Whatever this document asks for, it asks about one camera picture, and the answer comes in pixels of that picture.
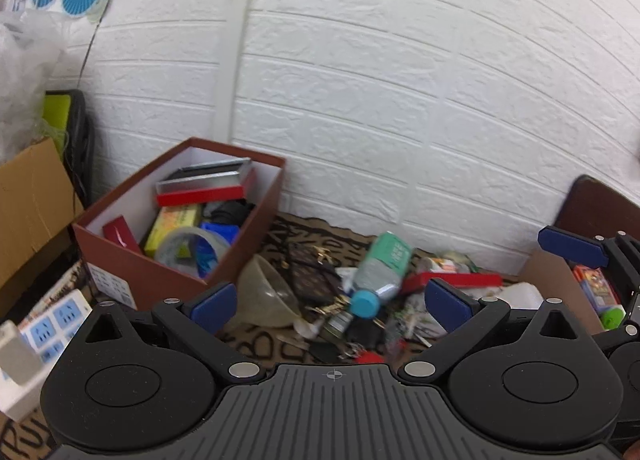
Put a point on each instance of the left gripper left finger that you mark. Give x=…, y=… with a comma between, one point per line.
x=194, y=324

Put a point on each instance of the large red box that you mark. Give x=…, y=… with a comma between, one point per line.
x=224, y=180

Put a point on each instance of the cardboard box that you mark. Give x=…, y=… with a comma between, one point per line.
x=38, y=204

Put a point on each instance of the colourful card box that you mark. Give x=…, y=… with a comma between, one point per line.
x=599, y=292

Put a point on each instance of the red round tag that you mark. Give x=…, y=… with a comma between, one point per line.
x=367, y=357

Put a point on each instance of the clear tape roll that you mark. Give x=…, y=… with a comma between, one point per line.
x=193, y=251

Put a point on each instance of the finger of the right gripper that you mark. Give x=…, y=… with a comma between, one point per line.
x=616, y=257

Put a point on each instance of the clear plastic funnel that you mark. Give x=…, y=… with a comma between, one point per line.
x=264, y=297

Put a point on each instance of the yellow green medicine box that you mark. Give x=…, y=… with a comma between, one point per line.
x=168, y=219

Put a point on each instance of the brown open box right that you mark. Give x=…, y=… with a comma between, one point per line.
x=591, y=209

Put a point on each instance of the plastic bottle blue cap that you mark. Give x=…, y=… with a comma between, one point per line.
x=379, y=276

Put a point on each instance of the dark red gift box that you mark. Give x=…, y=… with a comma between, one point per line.
x=118, y=232

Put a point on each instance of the green black bag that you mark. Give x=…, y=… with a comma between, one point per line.
x=72, y=130

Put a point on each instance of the small dark green box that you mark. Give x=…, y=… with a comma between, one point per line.
x=336, y=326

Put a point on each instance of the brown shoe box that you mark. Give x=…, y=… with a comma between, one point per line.
x=138, y=281

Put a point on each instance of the white power strip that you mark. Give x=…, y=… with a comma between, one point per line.
x=49, y=335

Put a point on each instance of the clear plastic bag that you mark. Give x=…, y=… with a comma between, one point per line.
x=32, y=42

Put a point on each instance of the letter patterned mat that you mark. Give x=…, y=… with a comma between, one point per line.
x=125, y=389

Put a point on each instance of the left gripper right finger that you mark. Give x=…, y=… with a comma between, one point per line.
x=466, y=321

